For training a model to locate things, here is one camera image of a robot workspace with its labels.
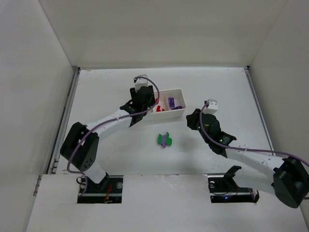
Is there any white three-compartment container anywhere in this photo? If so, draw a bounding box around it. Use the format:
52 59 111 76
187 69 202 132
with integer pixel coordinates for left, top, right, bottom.
143 88 186 122

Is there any green purple lego cluster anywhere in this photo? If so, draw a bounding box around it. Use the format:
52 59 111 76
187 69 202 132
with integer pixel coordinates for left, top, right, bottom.
157 132 172 148

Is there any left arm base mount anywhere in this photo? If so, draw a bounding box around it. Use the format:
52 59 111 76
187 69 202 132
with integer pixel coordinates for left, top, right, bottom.
76 175 124 204

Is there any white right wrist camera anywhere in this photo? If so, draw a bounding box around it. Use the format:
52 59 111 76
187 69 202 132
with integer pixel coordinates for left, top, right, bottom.
203 99 218 114

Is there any purple lego brick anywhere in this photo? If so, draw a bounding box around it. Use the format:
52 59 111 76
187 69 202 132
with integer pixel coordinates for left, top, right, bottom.
168 98 175 109

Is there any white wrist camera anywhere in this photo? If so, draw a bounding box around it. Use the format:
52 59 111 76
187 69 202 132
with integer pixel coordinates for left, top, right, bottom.
133 74 148 92
203 99 218 114

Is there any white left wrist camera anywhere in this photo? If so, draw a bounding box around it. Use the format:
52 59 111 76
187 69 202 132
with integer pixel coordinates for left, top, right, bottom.
133 74 148 92

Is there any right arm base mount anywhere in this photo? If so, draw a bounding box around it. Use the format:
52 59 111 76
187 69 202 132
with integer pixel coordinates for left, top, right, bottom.
208 165 260 203

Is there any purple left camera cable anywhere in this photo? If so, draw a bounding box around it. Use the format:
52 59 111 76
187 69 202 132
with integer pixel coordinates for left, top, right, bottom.
67 76 160 194

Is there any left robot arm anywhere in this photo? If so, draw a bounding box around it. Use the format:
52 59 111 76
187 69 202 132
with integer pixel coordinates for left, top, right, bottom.
60 86 155 185

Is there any purple rounded lego piece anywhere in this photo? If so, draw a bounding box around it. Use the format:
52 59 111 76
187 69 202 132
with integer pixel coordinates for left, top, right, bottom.
171 105 183 110

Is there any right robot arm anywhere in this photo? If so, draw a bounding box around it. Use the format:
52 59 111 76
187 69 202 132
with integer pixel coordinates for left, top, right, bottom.
186 109 309 208

